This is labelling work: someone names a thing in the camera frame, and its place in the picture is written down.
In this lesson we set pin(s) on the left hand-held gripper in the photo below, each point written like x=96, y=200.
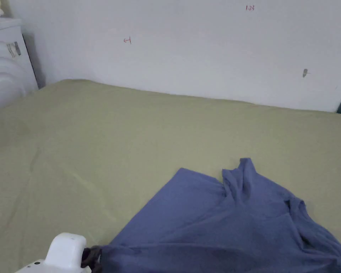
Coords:
x=64, y=251

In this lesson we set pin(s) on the dark blue shirt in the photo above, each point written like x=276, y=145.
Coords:
x=227, y=224

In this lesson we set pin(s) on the bed with pale green sheet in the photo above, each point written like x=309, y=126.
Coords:
x=108, y=142

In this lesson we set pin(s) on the white washing machine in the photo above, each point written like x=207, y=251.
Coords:
x=5, y=65

